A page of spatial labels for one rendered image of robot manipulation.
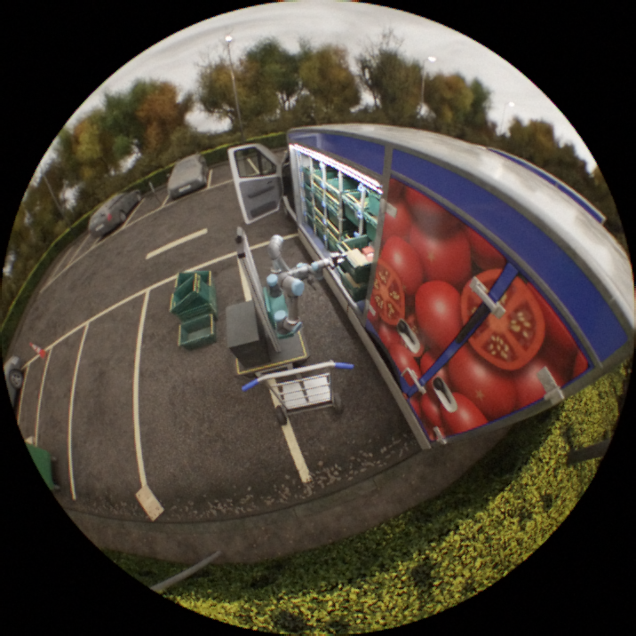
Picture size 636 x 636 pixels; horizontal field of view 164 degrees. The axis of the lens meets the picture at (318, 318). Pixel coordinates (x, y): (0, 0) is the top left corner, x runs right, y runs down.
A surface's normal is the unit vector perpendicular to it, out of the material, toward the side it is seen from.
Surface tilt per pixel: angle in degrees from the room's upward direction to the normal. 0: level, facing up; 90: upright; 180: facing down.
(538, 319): 90
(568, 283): 90
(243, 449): 0
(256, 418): 0
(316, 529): 7
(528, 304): 90
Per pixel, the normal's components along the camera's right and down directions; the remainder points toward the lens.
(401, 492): -0.11, -0.69
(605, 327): -0.93, 0.33
